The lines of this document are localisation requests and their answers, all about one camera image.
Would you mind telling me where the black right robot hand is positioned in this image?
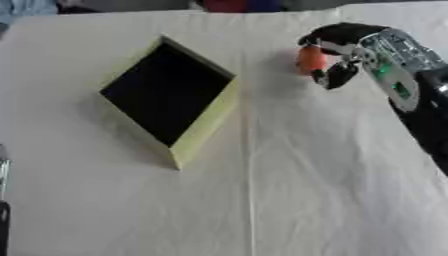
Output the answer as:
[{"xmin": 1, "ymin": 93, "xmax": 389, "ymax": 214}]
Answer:
[{"xmin": 295, "ymin": 22, "xmax": 392, "ymax": 91}]

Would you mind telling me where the orange cylinder block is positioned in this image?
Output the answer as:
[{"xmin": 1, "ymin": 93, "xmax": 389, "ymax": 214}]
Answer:
[{"xmin": 295, "ymin": 44, "xmax": 329, "ymax": 76}]

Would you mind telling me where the tan box with black inside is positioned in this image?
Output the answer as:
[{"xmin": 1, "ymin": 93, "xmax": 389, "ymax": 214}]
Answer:
[{"xmin": 96, "ymin": 34, "xmax": 242, "ymax": 172}]

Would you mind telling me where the person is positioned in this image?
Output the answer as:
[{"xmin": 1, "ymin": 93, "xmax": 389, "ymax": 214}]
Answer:
[{"xmin": 0, "ymin": 0, "xmax": 287, "ymax": 34}]

